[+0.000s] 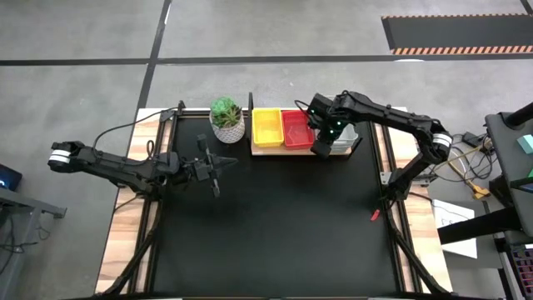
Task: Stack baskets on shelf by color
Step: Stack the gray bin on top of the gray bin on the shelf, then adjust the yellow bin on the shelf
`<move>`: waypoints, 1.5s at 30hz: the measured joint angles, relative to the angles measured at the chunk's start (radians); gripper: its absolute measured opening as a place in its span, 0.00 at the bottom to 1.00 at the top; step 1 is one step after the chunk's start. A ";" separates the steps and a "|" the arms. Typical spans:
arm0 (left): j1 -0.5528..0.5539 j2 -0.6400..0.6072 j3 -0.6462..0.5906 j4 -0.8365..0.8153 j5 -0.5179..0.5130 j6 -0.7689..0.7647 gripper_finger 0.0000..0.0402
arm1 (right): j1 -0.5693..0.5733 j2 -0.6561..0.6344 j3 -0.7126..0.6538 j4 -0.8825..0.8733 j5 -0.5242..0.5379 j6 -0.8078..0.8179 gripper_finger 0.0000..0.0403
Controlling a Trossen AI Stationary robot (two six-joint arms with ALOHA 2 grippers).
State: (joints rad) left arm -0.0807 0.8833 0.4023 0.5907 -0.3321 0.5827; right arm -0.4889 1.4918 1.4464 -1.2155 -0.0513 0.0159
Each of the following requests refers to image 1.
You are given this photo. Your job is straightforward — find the black table mat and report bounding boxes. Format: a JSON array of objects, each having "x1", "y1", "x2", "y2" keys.
[{"x1": 149, "y1": 112, "x2": 401, "y2": 295}]

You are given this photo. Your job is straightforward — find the black device with blue light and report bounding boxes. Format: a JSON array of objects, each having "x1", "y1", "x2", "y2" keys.
[{"x1": 0, "y1": 163, "x2": 23, "y2": 192}]

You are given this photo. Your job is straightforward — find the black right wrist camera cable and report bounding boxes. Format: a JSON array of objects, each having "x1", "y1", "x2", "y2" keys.
[{"x1": 293, "y1": 98, "x2": 312, "y2": 118}]

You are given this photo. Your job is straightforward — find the wooden shelf with black frame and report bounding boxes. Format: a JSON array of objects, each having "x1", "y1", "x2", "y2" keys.
[{"x1": 247, "y1": 91, "x2": 362, "y2": 158}]

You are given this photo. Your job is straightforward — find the yellow extension cable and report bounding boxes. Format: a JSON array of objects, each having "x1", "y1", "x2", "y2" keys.
[{"x1": 416, "y1": 140, "x2": 492, "y2": 200}]

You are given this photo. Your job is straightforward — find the gray side desk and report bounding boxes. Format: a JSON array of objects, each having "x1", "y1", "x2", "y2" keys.
[{"x1": 0, "y1": 186, "x2": 67, "y2": 300}]

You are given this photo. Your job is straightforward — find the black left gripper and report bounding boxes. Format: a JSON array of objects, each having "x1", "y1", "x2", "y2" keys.
[{"x1": 179, "y1": 133, "x2": 239, "y2": 198}]

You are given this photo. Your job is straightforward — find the black aluminium table frame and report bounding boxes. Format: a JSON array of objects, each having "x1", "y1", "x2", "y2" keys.
[{"x1": 93, "y1": 99, "x2": 453, "y2": 299}]

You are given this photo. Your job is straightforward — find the white paper sheet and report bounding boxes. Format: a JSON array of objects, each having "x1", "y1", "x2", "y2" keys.
[{"x1": 432, "y1": 198, "x2": 479, "y2": 259}]

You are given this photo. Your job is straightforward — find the black equipment cart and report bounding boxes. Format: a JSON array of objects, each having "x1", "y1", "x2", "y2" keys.
[{"x1": 436, "y1": 101, "x2": 533, "y2": 247}]

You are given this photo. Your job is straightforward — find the succulent in patterned white pot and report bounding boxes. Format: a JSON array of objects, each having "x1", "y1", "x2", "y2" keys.
[{"x1": 209, "y1": 96, "x2": 247, "y2": 145}]

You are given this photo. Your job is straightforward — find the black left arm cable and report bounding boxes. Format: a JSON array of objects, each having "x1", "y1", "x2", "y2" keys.
[{"x1": 92, "y1": 107, "x2": 178, "y2": 148}]

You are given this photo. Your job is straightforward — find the backlit black keyboard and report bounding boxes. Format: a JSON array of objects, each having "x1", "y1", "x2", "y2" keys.
[{"x1": 501, "y1": 242, "x2": 533, "y2": 300}]

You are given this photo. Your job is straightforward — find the black power adapter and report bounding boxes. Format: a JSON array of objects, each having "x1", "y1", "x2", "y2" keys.
[{"x1": 462, "y1": 132, "x2": 484, "y2": 148}]

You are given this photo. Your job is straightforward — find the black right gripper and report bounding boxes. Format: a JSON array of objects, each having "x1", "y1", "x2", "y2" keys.
[{"x1": 306, "y1": 93, "x2": 346, "y2": 159}]

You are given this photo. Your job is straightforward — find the teal box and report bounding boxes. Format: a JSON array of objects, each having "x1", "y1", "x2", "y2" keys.
[{"x1": 516, "y1": 133, "x2": 533, "y2": 155}]

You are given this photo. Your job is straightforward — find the hazard striped black floor mat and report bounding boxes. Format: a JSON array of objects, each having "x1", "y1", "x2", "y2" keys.
[{"x1": 381, "y1": 13, "x2": 533, "y2": 56}]

